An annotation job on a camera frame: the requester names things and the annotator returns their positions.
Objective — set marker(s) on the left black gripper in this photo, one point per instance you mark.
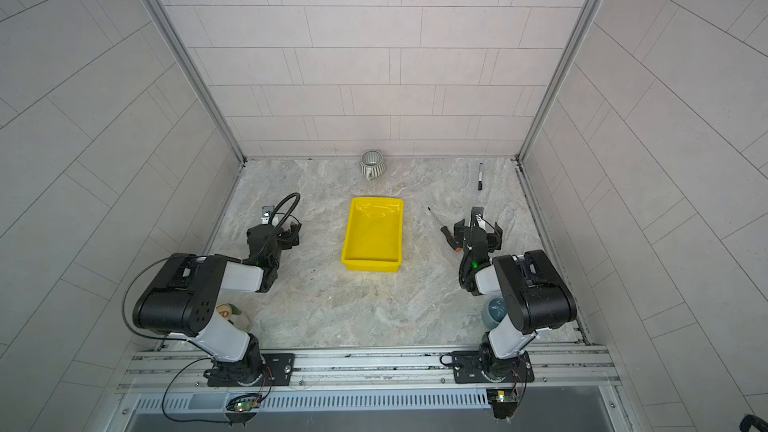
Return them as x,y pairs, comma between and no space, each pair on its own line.
287,240

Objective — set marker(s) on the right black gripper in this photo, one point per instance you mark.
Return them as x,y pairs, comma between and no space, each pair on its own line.
462,233

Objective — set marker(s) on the orange black screwdriver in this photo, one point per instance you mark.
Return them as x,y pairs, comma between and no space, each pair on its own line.
449,237

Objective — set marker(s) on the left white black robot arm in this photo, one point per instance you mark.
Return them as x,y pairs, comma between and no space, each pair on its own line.
180,302

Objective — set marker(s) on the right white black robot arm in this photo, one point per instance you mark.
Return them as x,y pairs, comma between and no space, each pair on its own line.
534,294

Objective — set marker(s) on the yellow plastic bin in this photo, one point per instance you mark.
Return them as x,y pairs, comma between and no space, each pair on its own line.
374,234

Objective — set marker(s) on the teal ceramic bowl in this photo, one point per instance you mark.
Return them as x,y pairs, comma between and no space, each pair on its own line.
493,312

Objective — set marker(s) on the wooden toy piece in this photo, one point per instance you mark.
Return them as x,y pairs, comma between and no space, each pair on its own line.
228,311

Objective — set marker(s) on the ribbed white ceramic cup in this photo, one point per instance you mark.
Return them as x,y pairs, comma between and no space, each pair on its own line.
372,164

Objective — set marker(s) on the right circuit board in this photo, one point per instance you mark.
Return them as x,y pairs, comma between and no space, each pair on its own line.
503,402

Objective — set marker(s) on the left green circuit board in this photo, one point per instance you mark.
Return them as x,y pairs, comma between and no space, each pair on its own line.
245,404

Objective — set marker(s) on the aluminium mounting rail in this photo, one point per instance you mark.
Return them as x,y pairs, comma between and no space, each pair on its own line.
550,364

